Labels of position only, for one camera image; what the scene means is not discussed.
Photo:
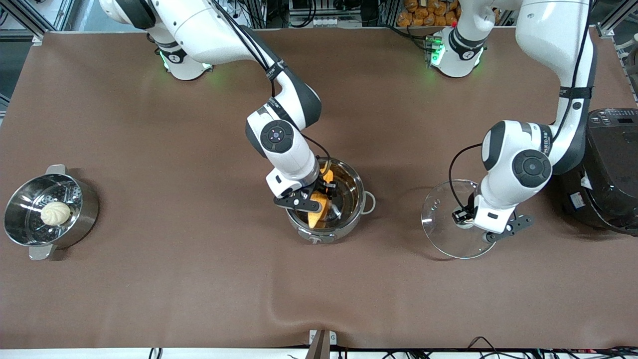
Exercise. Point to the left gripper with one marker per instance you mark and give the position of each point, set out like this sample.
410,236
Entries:
462,215

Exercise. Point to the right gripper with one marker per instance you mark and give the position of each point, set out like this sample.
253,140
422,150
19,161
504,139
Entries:
323,187

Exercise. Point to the yellow toy corn cob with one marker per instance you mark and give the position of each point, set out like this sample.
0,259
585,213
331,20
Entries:
319,217

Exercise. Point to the round glass pot lid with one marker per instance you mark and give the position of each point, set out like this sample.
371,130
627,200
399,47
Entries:
443,234

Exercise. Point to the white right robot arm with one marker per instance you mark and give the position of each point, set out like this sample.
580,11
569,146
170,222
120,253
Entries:
209,30

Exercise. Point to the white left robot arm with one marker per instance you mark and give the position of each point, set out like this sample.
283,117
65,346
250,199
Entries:
553,40

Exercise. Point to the steel cooking pot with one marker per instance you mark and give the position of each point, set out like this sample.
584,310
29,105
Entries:
349,194

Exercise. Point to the black rice cooker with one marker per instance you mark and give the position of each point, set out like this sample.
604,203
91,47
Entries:
613,169

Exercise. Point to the metal table clamp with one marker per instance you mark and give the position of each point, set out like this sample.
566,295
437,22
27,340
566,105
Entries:
321,344

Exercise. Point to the white power strip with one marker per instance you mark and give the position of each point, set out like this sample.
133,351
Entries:
326,22

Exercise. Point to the brown table mat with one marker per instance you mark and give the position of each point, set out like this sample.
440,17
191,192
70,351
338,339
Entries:
149,124

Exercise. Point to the bag of bread rolls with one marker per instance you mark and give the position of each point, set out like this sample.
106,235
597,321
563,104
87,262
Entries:
423,12

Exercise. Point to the white steamed bun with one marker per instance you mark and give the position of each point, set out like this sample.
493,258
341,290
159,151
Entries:
56,213

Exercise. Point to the aluminium frame profile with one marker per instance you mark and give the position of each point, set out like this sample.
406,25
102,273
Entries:
55,15
615,17

